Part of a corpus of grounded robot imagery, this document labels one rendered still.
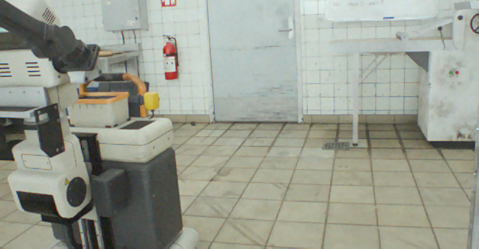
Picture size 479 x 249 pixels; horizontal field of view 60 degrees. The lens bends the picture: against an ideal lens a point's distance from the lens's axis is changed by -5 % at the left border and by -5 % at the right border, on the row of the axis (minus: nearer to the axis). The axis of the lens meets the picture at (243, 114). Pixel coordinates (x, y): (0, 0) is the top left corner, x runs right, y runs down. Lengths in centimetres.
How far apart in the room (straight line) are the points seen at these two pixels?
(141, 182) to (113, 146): 17
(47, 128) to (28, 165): 24
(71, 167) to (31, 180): 14
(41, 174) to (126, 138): 32
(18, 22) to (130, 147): 67
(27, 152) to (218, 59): 367
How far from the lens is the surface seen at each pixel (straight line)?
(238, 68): 495
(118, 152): 167
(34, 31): 121
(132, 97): 187
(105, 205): 158
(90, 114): 176
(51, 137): 142
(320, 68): 477
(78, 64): 135
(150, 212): 170
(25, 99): 148
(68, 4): 584
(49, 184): 150
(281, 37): 482
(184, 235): 196
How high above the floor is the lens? 120
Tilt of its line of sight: 13 degrees down
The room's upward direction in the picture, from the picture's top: 3 degrees counter-clockwise
